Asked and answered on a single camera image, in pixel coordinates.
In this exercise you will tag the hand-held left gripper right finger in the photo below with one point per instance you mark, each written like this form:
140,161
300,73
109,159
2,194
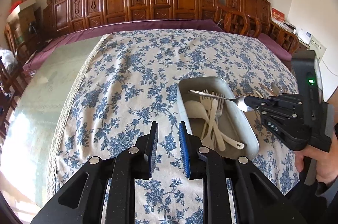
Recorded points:
183,150

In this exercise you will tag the white router box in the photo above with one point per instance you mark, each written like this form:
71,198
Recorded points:
304,35

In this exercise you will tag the clear plastic bag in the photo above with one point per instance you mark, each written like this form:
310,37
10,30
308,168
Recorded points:
7,59

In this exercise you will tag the wooden dining chair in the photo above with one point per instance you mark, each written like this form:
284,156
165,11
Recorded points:
10,86

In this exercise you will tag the metal spoon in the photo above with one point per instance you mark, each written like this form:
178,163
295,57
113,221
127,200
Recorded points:
211,95

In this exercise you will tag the person's right hand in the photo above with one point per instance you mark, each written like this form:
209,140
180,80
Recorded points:
326,166

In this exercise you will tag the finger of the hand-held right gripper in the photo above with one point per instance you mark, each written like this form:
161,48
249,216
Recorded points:
285,99
282,111

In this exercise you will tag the white panel board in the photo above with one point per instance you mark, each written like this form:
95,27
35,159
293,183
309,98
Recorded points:
318,49

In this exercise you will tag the red desk calendar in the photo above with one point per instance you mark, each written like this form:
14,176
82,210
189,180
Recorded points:
277,15

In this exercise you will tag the black device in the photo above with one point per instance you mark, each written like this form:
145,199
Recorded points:
33,27

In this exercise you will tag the white plastic fork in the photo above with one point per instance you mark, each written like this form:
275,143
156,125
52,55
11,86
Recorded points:
217,134
208,123

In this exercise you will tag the carved wooden armchair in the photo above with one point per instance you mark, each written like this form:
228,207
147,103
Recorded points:
250,2

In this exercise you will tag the purple armchair cushion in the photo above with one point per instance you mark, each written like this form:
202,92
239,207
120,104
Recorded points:
274,47

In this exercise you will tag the white rimmed box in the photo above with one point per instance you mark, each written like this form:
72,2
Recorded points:
21,9

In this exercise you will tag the purple sofa cushion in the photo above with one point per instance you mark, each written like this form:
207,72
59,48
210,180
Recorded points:
79,36

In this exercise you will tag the blue floral tablecloth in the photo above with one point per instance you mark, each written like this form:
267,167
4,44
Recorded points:
126,81

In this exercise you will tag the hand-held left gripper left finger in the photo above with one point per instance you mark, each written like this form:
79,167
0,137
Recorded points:
154,144

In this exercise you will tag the grey rectangular tray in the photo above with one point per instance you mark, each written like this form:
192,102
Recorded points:
237,123

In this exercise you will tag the large white soup spoon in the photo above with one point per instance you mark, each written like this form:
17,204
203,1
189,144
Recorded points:
194,109

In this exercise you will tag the large cardboard box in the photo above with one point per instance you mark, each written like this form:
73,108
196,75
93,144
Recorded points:
25,26

